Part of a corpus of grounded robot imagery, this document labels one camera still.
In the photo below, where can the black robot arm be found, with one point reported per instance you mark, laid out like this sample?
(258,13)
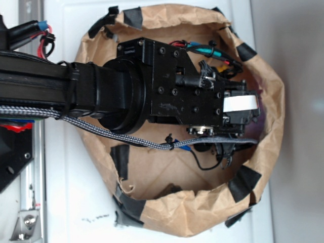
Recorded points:
(111,93)

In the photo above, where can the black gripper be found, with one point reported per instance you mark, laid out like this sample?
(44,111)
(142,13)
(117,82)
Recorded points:
(190,84)

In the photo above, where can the silver corner bracket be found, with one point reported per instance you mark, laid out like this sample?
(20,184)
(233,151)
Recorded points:
(28,227)

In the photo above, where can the aluminium extrusion rail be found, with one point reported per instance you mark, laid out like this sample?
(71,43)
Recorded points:
(33,179)

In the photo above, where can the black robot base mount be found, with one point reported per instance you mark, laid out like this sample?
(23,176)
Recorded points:
(16,152)

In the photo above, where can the brown paper bag bin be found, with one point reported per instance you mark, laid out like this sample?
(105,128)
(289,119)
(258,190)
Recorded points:
(165,191)

